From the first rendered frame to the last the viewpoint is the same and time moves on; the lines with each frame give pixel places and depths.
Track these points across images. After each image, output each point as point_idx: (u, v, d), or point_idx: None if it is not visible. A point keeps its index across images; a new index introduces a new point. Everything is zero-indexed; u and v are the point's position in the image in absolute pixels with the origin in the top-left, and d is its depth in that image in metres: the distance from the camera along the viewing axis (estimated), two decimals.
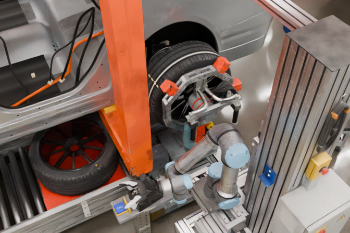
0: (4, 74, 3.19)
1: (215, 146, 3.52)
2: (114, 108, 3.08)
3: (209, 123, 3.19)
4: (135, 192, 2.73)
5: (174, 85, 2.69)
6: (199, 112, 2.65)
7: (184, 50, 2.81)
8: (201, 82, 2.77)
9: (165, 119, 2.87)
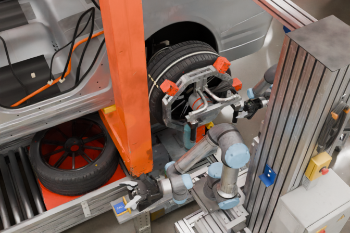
0: (4, 74, 3.19)
1: (215, 146, 3.52)
2: (114, 108, 3.08)
3: (209, 123, 3.19)
4: (135, 192, 2.73)
5: (174, 85, 2.69)
6: (199, 112, 2.65)
7: (184, 50, 2.81)
8: (201, 82, 2.77)
9: (165, 119, 2.87)
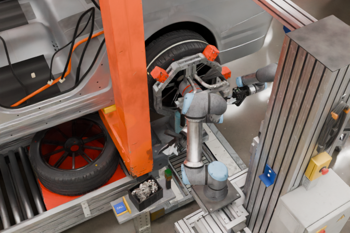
0: (4, 74, 3.19)
1: (206, 134, 3.61)
2: (114, 108, 3.08)
3: None
4: (135, 192, 2.73)
5: (164, 72, 2.78)
6: None
7: (174, 38, 2.90)
8: (191, 69, 2.86)
9: (156, 106, 2.96)
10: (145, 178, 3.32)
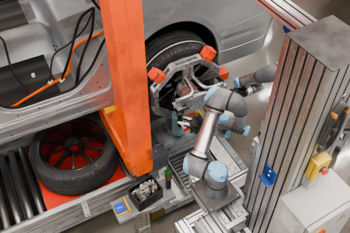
0: (4, 74, 3.19)
1: None
2: (114, 108, 3.08)
3: (197, 112, 3.27)
4: (135, 192, 2.73)
5: (161, 73, 2.78)
6: (185, 98, 2.73)
7: (172, 39, 2.89)
8: (188, 70, 2.86)
9: (153, 107, 2.95)
10: (145, 178, 3.32)
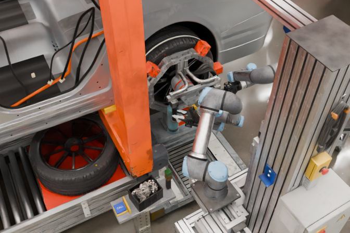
0: (4, 74, 3.19)
1: None
2: (114, 108, 3.08)
3: (192, 106, 3.31)
4: (135, 192, 2.73)
5: (156, 67, 2.82)
6: (179, 92, 2.77)
7: (166, 34, 2.93)
8: (183, 64, 2.90)
9: (148, 101, 3.00)
10: (145, 178, 3.32)
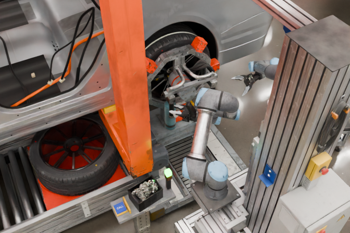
0: (4, 74, 3.19)
1: None
2: (114, 108, 3.08)
3: (190, 102, 3.34)
4: (135, 192, 2.73)
5: (153, 63, 2.85)
6: (176, 87, 2.80)
7: (164, 30, 2.96)
8: (179, 60, 2.93)
9: None
10: (145, 178, 3.32)
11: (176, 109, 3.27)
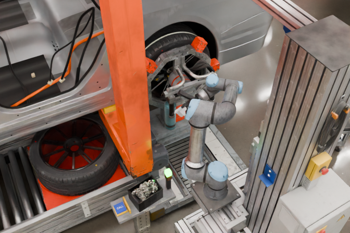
0: (4, 74, 3.19)
1: None
2: (114, 108, 3.08)
3: None
4: (135, 192, 2.73)
5: (153, 63, 2.85)
6: (176, 87, 2.80)
7: (164, 30, 2.96)
8: (179, 60, 2.93)
9: None
10: (145, 178, 3.32)
11: (176, 109, 3.27)
